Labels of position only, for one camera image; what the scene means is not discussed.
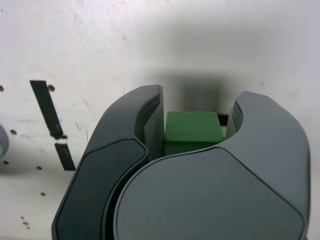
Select black tape strip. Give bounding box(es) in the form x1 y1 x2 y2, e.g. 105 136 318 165
29 79 77 172

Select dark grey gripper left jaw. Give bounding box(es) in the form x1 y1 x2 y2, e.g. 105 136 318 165
51 84 165 240

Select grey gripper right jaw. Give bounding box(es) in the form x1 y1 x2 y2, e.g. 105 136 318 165
109 90 312 240

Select green cube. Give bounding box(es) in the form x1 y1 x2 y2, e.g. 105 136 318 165
163 111 224 157

